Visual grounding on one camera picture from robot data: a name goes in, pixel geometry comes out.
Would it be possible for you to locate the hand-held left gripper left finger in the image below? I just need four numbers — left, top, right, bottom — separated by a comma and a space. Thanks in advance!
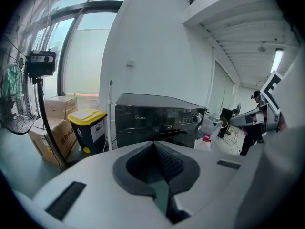
32, 141, 174, 229

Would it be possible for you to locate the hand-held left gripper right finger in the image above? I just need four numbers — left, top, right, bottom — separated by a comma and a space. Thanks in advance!
154, 142, 248, 229

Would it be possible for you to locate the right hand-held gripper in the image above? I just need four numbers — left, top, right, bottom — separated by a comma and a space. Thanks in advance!
229, 70, 288, 134

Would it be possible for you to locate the black washing machine door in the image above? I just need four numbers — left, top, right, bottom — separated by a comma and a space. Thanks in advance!
116, 127, 200, 149

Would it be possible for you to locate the black washing machine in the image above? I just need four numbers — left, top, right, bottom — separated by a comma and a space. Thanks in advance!
115, 93, 207, 149

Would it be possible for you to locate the black cabinet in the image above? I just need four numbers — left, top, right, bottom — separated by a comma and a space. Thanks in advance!
217, 108, 237, 139

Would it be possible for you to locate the white plastic container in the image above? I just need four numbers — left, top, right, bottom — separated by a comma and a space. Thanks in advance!
201, 114, 224, 141

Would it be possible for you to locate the white plastic bag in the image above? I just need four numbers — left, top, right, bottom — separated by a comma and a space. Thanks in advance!
193, 132, 213, 152

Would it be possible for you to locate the black bin with yellow lid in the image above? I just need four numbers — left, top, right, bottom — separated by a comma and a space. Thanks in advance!
67, 108, 108, 155

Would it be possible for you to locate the large printed cardboard box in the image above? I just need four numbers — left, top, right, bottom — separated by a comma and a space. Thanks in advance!
28, 117, 79, 166

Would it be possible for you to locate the white pole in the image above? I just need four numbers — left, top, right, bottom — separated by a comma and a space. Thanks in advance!
107, 80, 114, 152

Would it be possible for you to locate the fluorescent ceiling lamp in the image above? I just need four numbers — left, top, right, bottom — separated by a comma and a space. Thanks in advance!
270, 47, 285, 74

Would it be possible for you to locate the small cardboard box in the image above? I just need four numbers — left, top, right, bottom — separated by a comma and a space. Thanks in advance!
44, 96, 79, 120

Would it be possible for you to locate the green cloth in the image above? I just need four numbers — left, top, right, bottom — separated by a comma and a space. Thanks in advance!
4, 65, 22, 101

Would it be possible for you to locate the wire stand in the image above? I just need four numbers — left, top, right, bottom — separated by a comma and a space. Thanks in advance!
223, 125, 240, 148

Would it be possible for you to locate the white wall pipe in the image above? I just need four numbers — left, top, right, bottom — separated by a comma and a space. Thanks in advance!
209, 46, 215, 111

